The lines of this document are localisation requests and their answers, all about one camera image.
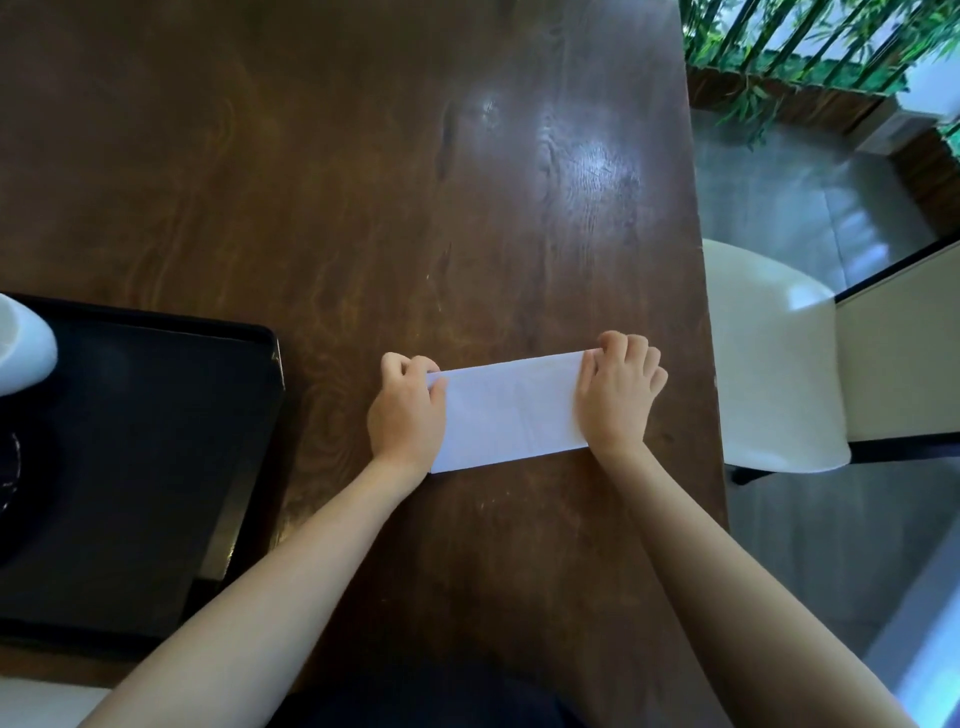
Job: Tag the person's right forearm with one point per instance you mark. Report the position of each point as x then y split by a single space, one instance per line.
735 615

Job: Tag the white black-framed chair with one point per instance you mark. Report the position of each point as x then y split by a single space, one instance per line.
765 360
45 709

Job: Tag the grey concrete block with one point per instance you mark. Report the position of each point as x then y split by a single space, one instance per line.
892 127

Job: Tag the person's left hand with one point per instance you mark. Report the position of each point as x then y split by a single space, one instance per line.
405 420

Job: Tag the green bamboo screen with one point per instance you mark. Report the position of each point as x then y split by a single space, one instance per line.
825 30

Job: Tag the person's dark clothing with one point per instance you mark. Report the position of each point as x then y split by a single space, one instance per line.
420 705

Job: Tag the person's right hand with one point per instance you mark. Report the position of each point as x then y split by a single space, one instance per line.
619 397

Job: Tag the person's left forearm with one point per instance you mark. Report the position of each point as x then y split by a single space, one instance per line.
262 615

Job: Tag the white cup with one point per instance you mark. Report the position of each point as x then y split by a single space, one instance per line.
22 352

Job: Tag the black tray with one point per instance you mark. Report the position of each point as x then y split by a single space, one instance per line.
135 465

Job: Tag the white paper napkin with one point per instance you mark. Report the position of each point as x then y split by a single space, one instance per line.
510 412

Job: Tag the brown wooden planter box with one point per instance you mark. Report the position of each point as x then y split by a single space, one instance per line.
810 105

